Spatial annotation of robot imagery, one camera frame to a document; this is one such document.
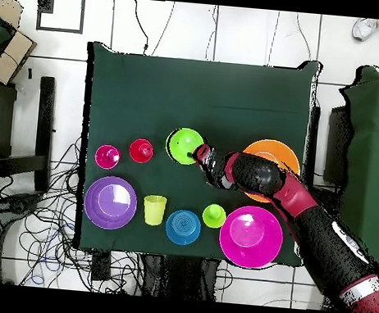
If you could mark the yellow cup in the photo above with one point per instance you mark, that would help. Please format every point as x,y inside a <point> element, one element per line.
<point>154,211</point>

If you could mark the black box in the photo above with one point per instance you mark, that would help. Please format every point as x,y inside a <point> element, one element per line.
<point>335,143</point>

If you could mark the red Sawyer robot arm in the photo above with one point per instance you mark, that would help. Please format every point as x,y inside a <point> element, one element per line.
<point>298,195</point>

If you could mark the red cup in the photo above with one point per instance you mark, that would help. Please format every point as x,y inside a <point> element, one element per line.
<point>137,152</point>

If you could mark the magenta cup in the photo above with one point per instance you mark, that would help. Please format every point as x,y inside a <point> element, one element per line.
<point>103,159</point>

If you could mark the dark green tablecloth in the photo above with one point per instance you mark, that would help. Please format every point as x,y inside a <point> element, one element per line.
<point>198,91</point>

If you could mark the white shoe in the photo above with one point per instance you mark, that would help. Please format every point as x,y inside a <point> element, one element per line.
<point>363,28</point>

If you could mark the lime green cup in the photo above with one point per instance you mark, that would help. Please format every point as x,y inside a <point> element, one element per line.
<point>214,216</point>

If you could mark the black chair frame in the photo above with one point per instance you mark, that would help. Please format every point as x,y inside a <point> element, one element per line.
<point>45,117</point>

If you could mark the blue bowl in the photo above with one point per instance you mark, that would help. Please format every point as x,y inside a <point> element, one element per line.
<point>182,235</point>

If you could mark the large orange bowl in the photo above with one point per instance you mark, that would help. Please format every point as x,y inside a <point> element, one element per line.
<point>275,151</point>

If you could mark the purple bowl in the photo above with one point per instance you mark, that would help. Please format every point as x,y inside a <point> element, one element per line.
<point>94,207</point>

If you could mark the small green bowl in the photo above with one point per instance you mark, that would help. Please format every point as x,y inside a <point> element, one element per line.
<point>182,142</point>

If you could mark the brown cardboard box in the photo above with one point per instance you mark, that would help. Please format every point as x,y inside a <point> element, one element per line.
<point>15,55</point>
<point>5,7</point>

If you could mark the black power adapter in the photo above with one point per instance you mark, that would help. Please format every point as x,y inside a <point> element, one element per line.
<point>100,267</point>

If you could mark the large pink bowl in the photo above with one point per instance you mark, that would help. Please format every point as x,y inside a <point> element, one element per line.
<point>251,244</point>

